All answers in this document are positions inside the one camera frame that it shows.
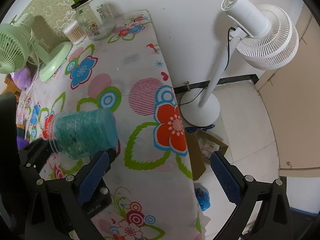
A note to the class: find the teal scribbled clear plastic cup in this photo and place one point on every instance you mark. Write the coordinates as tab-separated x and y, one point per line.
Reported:
83	134

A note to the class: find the green patterned foam mat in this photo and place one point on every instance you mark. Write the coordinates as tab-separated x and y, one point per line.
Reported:
50	18

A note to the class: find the green desk fan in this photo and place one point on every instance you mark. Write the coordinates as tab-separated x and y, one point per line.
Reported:
17	44

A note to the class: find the blue cloth on floor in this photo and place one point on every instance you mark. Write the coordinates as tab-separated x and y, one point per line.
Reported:
202	198

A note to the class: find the beige door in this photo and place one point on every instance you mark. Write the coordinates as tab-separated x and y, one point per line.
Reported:
291	97

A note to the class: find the wooden chair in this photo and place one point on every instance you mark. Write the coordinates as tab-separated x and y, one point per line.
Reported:
10	87

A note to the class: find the cotton swab container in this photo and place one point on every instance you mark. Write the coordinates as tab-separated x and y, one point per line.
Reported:
74	32

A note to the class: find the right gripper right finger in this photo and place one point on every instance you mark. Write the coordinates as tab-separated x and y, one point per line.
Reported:
243	191

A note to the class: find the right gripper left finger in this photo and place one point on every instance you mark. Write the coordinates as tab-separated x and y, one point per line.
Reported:
86	194

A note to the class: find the purple plush toy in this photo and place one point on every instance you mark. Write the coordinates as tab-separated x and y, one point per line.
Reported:
22	78

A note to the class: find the floral tablecloth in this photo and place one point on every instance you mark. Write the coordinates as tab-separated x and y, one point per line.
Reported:
150	181

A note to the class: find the white standing fan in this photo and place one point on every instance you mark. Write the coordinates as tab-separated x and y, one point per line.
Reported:
264	36

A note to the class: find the cardboard box on floor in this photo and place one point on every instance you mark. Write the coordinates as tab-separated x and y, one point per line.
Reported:
201	145

